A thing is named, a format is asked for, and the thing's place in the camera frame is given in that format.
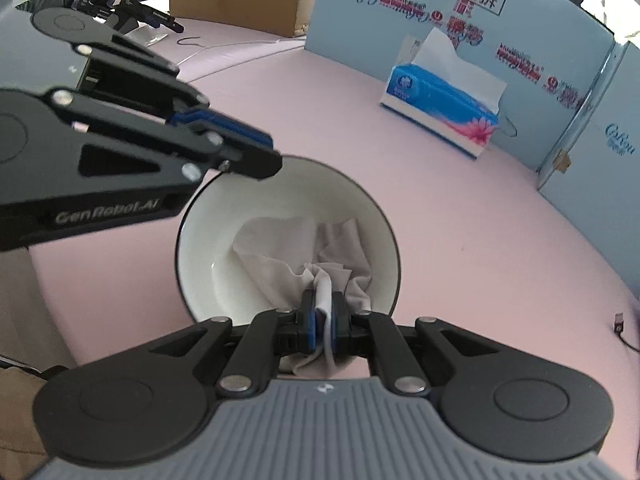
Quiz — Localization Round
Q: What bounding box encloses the light blue foam board partition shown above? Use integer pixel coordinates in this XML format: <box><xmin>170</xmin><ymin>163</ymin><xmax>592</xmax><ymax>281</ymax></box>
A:
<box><xmin>306</xmin><ymin>0</ymin><xmax>639</xmax><ymax>290</ymax></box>

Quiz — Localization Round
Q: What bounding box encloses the white ceramic bowl black rim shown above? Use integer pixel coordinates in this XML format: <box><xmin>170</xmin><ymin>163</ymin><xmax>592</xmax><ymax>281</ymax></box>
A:
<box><xmin>175</xmin><ymin>156</ymin><xmax>401</xmax><ymax>325</ymax></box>

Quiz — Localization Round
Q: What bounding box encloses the white tissue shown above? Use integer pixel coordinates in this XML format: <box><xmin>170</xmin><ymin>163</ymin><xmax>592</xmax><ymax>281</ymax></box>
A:
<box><xmin>230</xmin><ymin>216</ymin><xmax>374</xmax><ymax>377</ymax></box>

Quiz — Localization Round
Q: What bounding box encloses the blue tissue box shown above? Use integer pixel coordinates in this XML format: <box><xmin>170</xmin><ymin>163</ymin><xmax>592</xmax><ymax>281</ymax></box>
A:
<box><xmin>381</xmin><ymin>28</ymin><xmax>506</xmax><ymax>158</ymax></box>

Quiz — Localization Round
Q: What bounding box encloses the black usb cable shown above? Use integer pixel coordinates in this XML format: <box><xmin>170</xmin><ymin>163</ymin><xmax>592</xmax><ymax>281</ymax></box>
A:
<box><xmin>612</xmin><ymin>311</ymin><xmax>640</xmax><ymax>352</ymax></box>

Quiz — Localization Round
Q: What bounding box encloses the spare black handheld gripper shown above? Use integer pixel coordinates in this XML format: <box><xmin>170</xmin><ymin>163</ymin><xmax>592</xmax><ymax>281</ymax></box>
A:
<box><xmin>70</xmin><ymin>0</ymin><xmax>184</xmax><ymax>35</ymax></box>

